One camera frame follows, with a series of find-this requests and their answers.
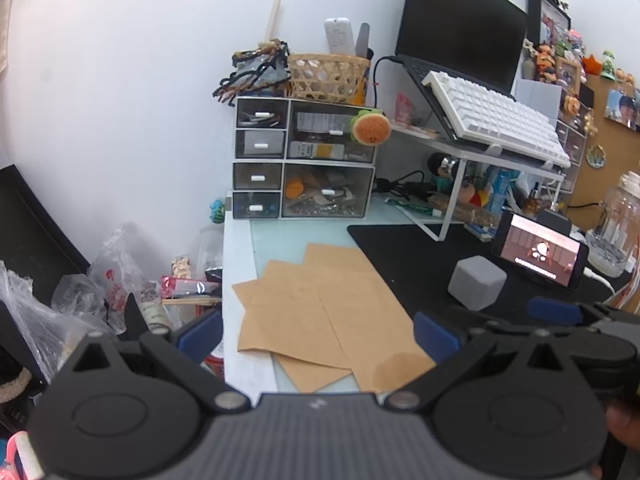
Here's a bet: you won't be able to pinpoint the brown patterned hair claw clip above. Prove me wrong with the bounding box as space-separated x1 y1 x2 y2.
232 39 291 68

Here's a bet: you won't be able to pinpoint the clear plastic bottle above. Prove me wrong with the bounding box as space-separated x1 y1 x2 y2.
194 224 224 282

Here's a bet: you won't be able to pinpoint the black picture frame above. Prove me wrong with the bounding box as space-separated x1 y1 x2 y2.
527 0 572 47

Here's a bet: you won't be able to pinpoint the white remote control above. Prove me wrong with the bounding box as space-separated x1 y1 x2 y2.
324 17 354 56

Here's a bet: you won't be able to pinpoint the row of small figurines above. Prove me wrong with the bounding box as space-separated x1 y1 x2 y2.
522 0 637 121

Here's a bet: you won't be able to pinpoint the red printed plastic bag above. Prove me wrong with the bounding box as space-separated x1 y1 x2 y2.
87 229 153 336

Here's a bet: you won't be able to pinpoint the clear mini drawer organizer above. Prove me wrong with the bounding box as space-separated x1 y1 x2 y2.
552 119 589 194

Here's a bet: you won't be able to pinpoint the black power adapter with cord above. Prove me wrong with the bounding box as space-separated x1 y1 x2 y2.
374 169 437 202

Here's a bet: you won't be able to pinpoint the white desk riser shelf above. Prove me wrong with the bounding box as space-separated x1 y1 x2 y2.
389 122 567 242

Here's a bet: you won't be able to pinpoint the pink packet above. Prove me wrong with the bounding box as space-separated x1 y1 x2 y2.
160 274 222 301

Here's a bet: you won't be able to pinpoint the blue white eraser packs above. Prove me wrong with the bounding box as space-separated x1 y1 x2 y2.
466 221 497 244

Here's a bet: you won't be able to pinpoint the black laptop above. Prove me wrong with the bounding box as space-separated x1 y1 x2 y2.
394 0 529 97

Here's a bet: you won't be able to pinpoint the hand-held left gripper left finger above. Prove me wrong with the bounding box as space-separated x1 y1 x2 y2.
60 307 251 415

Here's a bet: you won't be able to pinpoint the pinned photo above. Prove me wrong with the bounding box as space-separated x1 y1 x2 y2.
603 88 640 134

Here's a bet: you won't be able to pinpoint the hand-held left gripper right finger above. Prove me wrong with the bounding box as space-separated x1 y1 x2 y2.
384 306 583 410

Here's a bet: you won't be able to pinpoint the black smartphone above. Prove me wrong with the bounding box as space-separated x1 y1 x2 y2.
491 209 590 290

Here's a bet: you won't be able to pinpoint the yellow cartoon cup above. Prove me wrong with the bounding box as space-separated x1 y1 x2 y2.
352 47 374 107

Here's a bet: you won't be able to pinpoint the wooden stick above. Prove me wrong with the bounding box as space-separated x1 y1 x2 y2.
264 0 284 43

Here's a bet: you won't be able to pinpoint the round red yellow doll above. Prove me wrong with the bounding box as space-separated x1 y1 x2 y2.
459 179 494 209

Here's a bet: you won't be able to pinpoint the hamburger plush toy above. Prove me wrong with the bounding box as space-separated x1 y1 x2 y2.
349 108 392 147

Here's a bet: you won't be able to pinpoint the woven bamboo basket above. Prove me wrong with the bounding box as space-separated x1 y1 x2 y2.
287 53 371 106

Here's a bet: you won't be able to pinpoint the small clear drawer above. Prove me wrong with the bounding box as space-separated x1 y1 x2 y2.
235 129 288 160
232 192 281 219
236 98 290 129
233 162 284 191

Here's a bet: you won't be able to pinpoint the blue white carton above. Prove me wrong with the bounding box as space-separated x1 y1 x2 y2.
487 167 522 212

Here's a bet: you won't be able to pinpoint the person's right hand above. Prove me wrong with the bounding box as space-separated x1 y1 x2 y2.
602 400 640 480

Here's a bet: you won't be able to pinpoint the clear plastic bag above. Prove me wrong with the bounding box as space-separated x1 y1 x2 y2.
0 260 108 386

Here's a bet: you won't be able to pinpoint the white yellow box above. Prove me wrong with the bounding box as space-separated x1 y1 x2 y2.
290 141 346 160

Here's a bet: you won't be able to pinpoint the white card sheet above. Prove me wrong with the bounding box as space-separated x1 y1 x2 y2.
514 78 564 117

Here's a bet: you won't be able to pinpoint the white charging cable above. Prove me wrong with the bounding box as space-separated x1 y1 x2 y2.
582 266 617 292

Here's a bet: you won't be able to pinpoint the brown dropper bottle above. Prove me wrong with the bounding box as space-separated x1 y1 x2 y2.
522 182 544 217

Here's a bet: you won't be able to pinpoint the green white toothpaste tube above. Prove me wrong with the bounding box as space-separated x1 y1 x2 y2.
384 197 444 219

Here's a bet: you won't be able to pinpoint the black hair claw clip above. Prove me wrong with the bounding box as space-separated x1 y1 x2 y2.
212 67 281 107

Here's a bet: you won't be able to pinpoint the grey cube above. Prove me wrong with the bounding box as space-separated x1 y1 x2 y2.
447 255 507 312

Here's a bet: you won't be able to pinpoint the white printed paper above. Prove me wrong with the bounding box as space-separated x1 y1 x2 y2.
296 111 351 133

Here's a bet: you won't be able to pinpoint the small wooden photo frame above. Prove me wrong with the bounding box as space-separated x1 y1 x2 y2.
555 57 582 95

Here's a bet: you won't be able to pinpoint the orange wires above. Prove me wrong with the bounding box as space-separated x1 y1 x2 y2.
611 237 640 313

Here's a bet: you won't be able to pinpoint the black desk mat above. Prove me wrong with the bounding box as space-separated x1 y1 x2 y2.
347 222 632 343

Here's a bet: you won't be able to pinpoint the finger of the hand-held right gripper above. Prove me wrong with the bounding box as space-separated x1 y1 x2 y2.
527 297 640 331

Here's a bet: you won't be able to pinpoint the black laptop cable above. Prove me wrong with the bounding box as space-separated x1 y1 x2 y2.
372 55 402 111

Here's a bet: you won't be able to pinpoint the red snack packet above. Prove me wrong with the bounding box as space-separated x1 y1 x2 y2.
394 92 427 127

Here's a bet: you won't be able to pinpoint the white label bottle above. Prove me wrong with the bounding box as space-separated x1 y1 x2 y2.
139 281 172 330

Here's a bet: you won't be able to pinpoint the black haired teal figurine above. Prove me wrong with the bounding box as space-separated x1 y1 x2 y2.
427 152 467 194

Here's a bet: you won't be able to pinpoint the white keyboard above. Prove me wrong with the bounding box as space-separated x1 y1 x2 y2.
421 70 572 169

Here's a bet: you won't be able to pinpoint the large clear drawer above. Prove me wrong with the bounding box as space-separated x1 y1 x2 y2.
281 163 374 219
288 99 376 162

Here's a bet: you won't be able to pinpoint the black panel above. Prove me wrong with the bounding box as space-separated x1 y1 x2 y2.
0 164 92 313

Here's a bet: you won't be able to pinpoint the white drawer cabinet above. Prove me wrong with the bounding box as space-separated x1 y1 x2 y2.
231 160 376 221
233 95 377 165

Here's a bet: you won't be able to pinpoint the pink plastic item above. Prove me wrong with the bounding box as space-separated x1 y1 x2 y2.
0 430 43 480

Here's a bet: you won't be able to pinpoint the cork board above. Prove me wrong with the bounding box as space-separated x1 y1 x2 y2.
569 71 640 213

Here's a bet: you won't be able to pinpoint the clear glass jar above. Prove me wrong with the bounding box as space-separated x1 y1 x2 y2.
586 170 640 277

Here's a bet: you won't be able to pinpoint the oat grain packet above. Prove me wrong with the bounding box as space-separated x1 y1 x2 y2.
429 194 495 224

